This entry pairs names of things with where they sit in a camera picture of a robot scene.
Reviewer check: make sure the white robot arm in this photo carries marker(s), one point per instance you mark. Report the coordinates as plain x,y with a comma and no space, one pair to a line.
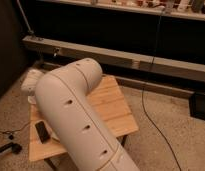
61,97

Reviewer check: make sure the wooden table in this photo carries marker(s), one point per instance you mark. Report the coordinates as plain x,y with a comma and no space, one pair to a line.
109,106

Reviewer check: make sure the white paper cup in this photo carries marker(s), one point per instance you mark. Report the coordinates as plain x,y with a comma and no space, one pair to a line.
31,100

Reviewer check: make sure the black smartphone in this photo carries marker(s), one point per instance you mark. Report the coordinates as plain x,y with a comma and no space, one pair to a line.
42,132

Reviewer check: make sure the long wooden shelf beam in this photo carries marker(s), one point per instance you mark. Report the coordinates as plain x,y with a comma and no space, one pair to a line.
169,67

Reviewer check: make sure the black object on floor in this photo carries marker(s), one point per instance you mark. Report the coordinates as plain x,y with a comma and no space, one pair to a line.
15,148

